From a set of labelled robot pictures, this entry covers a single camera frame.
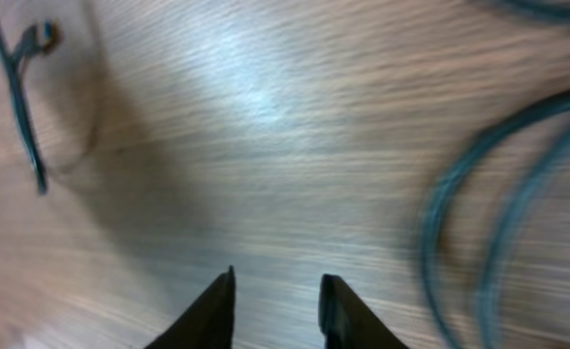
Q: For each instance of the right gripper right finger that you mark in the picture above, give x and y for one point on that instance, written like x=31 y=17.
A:
x=346 y=322

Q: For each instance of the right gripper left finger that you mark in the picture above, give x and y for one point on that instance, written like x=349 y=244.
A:
x=208 y=323

